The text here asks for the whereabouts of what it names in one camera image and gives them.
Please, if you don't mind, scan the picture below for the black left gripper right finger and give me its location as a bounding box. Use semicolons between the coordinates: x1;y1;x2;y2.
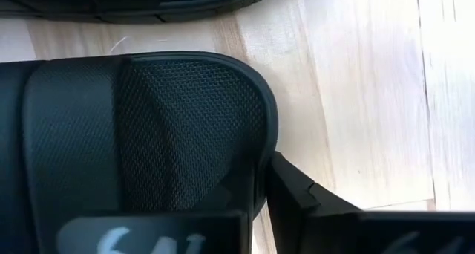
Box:
266;152;475;254

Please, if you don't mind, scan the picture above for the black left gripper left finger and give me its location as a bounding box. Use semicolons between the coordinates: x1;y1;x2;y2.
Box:
55;209;250;254

